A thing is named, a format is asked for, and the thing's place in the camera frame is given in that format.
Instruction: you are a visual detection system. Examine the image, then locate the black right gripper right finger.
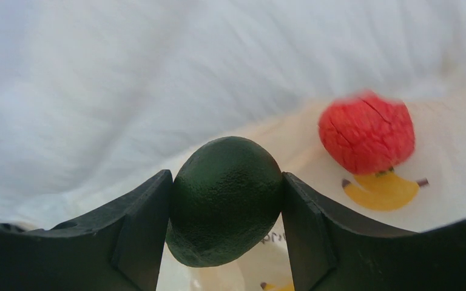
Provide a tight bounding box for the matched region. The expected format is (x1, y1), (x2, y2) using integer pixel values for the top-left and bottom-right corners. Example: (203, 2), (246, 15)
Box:
(282, 173), (466, 290)

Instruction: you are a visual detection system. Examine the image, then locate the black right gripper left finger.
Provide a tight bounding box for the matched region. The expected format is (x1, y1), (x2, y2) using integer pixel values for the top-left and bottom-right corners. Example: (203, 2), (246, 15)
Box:
(0, 170), (172, 290)

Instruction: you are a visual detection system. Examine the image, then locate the orange translucent plastic bag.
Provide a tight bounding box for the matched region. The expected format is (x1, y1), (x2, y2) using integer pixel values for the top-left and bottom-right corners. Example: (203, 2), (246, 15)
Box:
(0, 1), (466, 290)

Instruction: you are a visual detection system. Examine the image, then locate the red fake fruit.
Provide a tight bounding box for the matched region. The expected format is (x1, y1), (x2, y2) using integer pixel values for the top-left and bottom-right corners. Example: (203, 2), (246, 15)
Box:
(317, 91), (416, 175)

